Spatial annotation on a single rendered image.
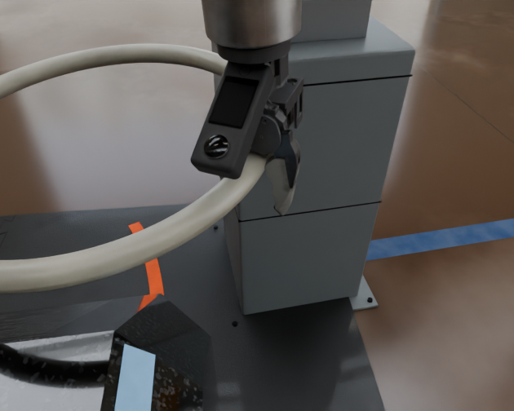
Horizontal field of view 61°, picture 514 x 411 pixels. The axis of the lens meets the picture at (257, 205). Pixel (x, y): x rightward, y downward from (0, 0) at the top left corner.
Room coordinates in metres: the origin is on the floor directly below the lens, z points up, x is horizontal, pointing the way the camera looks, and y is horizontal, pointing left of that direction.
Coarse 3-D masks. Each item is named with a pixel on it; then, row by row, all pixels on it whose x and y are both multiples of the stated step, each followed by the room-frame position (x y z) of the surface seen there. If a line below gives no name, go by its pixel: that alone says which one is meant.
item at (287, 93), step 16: (224, 48) 0.40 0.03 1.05; (272, 48) 0.39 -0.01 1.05; (288, 48) 0.41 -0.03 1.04; (256, 64) 0.40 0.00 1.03; (272, 64) 0.43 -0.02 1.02; (288, 64) 0.46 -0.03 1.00; (288, 80) 0.45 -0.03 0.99; (272, 96) 0.42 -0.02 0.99; (288, 96) 0.41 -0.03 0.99; (272, 112) 0.39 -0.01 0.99; (288, 112) 0.41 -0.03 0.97; (272, 128) 0.38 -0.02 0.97; (288, 128) 0.44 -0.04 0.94; (256, 144) 0.39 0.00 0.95; (272, 144) 0.38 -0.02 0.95
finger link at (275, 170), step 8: (272, 160) 0.39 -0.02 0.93; (280, 160) 0.39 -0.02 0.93; (264, 168) 0.39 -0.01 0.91; (272, 168) 0.39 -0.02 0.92; (280, 168) 0.39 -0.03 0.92; (272, 176) 0.39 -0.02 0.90; (280, 176) 0.39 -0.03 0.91; (296, 176) 0.42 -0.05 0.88; (280, 184) 0.39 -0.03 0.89; (288, 184) 0.38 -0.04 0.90; (272, 192) 0.39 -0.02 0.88; (280, 192) 0.39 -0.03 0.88; (288, 192) 0.38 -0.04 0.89; (280, 200) 0.39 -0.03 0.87; (288, 200) 0.39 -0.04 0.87; (280, 208) 0.39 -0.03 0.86; (288, 208) 0.39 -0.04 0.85
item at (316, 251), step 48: (336, 48) 0.92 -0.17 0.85; (384, 48) 0.92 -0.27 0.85; (336, 96) 0.88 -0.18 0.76; (384, 96) 0.91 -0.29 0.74; (336, 144) 0.89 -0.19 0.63; (384, 144) 0.91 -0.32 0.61; (336, 192) 0.89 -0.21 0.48; (240, 240) 0.84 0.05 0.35; (288, 240) 0.87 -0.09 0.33; (336, 240) 0.90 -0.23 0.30; (240, 288) 0.86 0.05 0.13; (288, 288) 0.87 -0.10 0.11; (336, 288) 0.90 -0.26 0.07
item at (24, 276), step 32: (32, 64) 0.67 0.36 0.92; (64, 64) 0.68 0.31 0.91; (96, 64) 0.70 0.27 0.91; (192, 64) 0.67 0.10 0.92; (224, 64) 0.63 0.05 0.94; (0, 96) 0.61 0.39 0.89; (256, 160) 0.39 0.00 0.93; (224, 192) 0.34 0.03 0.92; (160, 224) 0.30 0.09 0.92; (192, 224) 0.30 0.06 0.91; (64, 256) 0.27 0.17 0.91; (96, 256) 0.26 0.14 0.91; (128, 256) 0.27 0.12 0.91; (0, 288) 0.24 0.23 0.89; (32, 288) 0.24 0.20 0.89
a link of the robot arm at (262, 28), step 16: (208, 0) 0.39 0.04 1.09; (224, 0) 0.38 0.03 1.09; (240, 0) 0.37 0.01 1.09; (256, 0) 0.37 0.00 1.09; (272, 0) 0.38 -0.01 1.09; (288, 0) 0.39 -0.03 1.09; (208, 16) 0.40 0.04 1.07; (224, 16) 0.38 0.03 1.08; (240, 16) 0.37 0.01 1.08; (256, 16) 0.37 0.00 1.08; (272, 16) 0.38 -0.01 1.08; (288, 16) 0.39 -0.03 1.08; (208, 32) 0.40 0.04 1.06; (224, 32) 0.38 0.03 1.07; (240, 32) 0.38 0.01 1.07; (256, 32) 0.37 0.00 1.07; (272, 32) 0.38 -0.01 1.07; (288, 32) 0.39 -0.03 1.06; (240, 48) 0.38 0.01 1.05; (256, 48) 0.38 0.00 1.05
